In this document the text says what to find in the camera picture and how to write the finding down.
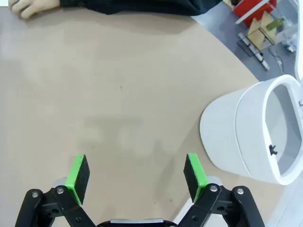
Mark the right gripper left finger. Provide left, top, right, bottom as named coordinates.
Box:
left=14, top=154, right=97, bottom=227

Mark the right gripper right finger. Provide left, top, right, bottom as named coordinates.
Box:
left=175, top=153, right=266, bottom=227

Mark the person's left forearm black sleeve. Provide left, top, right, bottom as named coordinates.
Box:
left=59, top=0, right=224, bottom=17

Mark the person's left hand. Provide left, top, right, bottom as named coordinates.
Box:
left=8, top=0, right=61, bottom=19

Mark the white lidded trash bin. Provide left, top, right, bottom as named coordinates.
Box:
left=199, top=74, right=303, bottom=186

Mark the green glass bottle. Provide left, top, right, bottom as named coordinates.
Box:
left=266, top=18, right=285, bottom=31

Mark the red bag with white strap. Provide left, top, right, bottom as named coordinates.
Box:
left=233, top=0, right=277, bottom=28

